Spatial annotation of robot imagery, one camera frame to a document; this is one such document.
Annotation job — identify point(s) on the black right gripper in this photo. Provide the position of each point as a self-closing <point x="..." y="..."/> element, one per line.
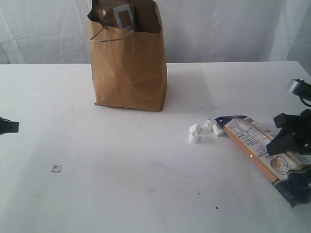
<point x="299" y="138"/>

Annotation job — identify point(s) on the brown paper bag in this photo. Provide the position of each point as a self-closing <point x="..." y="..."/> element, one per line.
<point x="129" y="68"/>

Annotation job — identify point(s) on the torn paper scrap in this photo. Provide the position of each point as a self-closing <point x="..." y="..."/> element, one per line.
<point x="56" y="169"/>

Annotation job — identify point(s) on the dark blue biscuit package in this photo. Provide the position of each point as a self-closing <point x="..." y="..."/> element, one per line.
<point x="288" y="172"/>

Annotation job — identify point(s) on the brown standup pouch orange label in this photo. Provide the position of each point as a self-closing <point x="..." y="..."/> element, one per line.
<point x="119" y="14"/>

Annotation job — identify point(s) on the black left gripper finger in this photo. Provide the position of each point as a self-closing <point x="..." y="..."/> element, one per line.
<point x="8" y="126"/>

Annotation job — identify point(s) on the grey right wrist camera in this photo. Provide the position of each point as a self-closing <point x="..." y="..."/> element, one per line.
<point x="300" y="88"/>

